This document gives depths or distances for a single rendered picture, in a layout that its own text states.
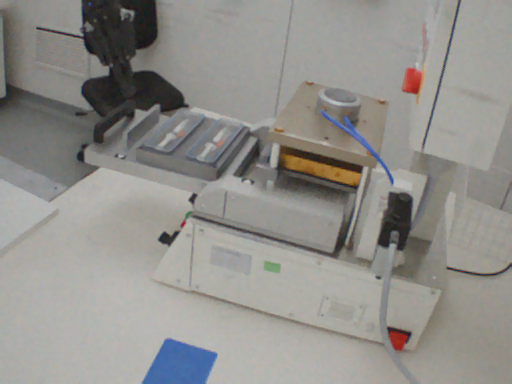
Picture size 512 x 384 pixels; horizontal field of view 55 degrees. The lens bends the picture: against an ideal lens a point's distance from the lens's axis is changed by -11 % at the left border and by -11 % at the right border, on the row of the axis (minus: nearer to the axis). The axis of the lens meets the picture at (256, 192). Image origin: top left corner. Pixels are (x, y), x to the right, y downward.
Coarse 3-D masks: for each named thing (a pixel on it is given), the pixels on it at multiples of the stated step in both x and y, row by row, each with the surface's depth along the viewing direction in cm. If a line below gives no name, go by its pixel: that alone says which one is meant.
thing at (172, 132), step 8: (184, 112) 113; (192, 112) 113; (176, 120) 109; (184, 120) 109; (192, 120) 110; (168, 128) 106; (176, 128) 106; (184, 128) 106; (160, 136) 102; (168, 136) 103; (176, 136) 103; (152, 144) 99; (160, 144) 100; (168, 144) 100
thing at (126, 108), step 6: (126, 102) 113; (132, 102) 113; (120, 108) 110; (126, 108) 111; (132, 108) 114; (108, 114) 107; (114, 114) 107; (120, 114) 109; (126, 114) 112; (132, 114) 115; (102, 120) 104; (108, 120) 105; (114, 120) 107; (96, 126) 102; (102, 126) 103; (108, 126) 105; (96, 132) 103; (102, 132) 103; (96, 138) 104; (102, 138) 104
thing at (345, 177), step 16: (288, 160) 91; (304, 160) 90; (320, 160) 90; (336, 160) 91; (288, 176) 92; (304, 176) 91; (320, 176) 91; (336, 176) 88; (352, 176) 89; (352, 192) 90
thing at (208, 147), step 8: (224, 120) 112; (216, 128) 108; (224, 128) 108; (232, 128) 109; (240, 128) 109; (208, 136) 105; (216, 136) 105; (224, 136) 105; (232, 136) 106; (200, 144) 101; (208, 144) 102; (216, 144) 102; (224, 144) 103; (192, 152) 98; (200, 152) 99; (208, 152) 99; (216, 152) 99
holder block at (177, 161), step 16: (160, 128) 107; (208, 128) 110; (192, 144) 103; (240, 144) 108; (144, 160) 100; (160, 160) 99; (176, 160) 98; (192, 160) 98; (224, 160) 99; (208, 176) 97
